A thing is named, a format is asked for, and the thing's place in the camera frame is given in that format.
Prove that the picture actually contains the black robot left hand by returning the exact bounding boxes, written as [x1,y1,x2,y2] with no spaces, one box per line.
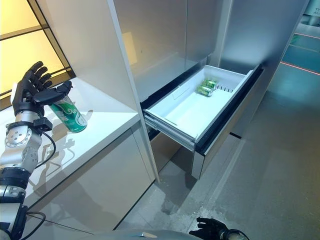
[11,61,74,118]

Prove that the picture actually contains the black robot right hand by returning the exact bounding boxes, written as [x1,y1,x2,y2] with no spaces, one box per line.
[189,216,230,240]

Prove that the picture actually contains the green drink can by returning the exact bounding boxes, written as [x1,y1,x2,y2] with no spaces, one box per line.
[195,84,214,97]
[48,96,88,133]
[202,79,219,90]

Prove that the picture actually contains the white fridge drawer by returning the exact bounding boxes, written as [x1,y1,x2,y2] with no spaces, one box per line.
[143,63,265,180]

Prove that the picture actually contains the silver fridge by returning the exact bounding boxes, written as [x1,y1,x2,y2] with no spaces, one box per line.
[107,0,310,181]

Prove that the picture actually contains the yellow backlit window panel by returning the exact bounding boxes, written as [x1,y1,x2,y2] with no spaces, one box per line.
[0,0,76,112]

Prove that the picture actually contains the grey robot torso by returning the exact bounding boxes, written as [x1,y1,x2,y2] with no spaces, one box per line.
[93,230,202,240]

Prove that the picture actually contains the white counter cabinet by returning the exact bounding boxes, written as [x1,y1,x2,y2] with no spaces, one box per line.
[0,74,161,240]

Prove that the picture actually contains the white tall cabinet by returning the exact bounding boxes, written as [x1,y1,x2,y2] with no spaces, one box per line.
[34,0,141,114]

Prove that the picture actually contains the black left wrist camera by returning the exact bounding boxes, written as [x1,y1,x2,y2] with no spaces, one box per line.
[33,117,53,131]

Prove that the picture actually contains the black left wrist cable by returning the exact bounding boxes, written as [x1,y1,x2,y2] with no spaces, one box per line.
[32,129,56,168]

